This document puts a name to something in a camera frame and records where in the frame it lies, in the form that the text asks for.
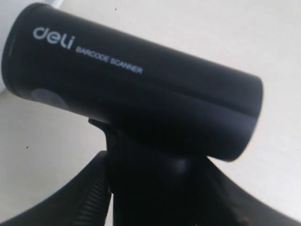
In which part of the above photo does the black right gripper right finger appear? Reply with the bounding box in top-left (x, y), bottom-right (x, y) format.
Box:
top-left (206, 159), bottom-right (301, 226)

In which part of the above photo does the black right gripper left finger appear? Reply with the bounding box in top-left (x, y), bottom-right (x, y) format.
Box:
top-left (1, 151), bottom-right (111, 226)

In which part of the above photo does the black barcode scanner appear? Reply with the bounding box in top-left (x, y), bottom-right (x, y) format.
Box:
top-left (1, 3), bottom-right (263, 226)

